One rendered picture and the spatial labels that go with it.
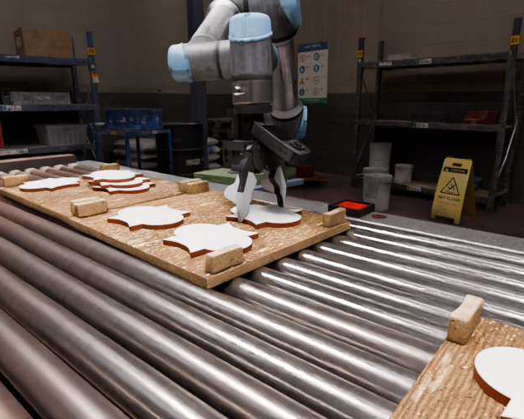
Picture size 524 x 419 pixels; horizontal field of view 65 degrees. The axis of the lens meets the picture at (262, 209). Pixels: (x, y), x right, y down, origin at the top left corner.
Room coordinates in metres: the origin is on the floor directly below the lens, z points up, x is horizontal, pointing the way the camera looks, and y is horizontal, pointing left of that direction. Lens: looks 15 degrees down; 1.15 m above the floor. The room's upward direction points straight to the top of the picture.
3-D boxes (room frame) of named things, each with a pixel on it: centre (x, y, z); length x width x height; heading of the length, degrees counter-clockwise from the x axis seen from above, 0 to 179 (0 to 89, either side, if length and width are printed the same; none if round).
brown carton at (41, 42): (4.91, 2.44, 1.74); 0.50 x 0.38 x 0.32; 133
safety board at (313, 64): (6.76, -0.78, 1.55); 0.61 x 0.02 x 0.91; 43
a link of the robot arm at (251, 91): (0.78, 0.02, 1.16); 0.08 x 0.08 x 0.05
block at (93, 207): (0.78, 0.34, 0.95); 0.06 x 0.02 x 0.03; 137
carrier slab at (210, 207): (0.75, 0.10, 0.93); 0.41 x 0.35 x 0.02; 47
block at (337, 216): (0.71, -0.13, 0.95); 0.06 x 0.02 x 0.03; 137
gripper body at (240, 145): (0.78, 0.02, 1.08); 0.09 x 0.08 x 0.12; 47
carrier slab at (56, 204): (1.03, 0.41, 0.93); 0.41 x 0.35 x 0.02; 49
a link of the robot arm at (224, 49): (0.88, 0.02, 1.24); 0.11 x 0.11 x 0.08; 82
